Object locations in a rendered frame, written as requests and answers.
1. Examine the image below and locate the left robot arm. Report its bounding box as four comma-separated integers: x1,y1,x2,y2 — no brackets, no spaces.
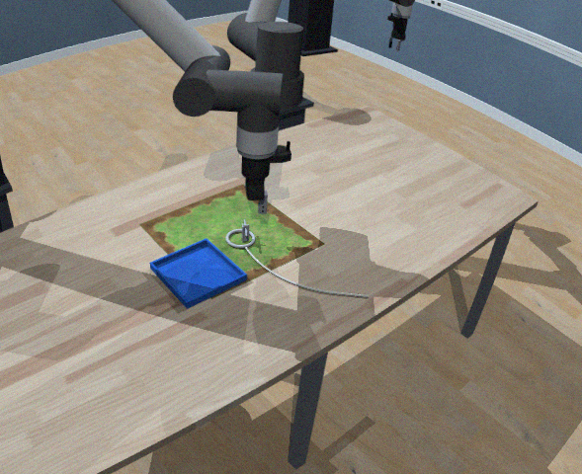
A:
227,0,304,110

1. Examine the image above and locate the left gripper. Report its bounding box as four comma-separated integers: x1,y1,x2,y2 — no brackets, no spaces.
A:
387,2,413,51

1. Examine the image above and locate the light grey ring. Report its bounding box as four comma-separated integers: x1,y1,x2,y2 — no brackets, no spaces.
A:
225,229,255,248

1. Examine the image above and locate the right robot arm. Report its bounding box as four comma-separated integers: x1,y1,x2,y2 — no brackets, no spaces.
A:
112,0,283,133

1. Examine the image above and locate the green grass turf mat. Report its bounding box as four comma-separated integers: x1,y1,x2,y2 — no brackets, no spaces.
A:
139,184,325,299

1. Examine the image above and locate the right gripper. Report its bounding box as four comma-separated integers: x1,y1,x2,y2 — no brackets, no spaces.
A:
236,125,291,214

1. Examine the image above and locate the blue tray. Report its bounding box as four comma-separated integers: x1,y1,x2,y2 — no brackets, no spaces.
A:
150,238,247,309

